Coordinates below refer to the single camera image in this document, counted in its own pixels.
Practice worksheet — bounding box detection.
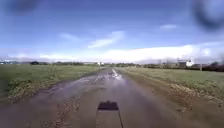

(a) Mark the wet grey asphalt road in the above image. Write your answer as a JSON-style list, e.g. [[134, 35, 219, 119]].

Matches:
[[0, 67, 224, 128]]

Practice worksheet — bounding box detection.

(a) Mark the white building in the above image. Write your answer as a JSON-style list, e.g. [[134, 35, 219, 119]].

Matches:
[[185, 58, 195, 68]]

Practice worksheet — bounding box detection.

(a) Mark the row of dark trees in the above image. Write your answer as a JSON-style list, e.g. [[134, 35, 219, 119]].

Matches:
[[136, 59, 224, 73]]

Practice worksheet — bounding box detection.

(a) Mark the green grass field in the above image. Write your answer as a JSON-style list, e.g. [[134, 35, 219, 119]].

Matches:
[[0, 63, 103, 104], [116, 66, 224, 111]]

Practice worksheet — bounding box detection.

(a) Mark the distant row of trees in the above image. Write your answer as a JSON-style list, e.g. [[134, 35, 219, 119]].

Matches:
[[0, 60, 138, 68]]

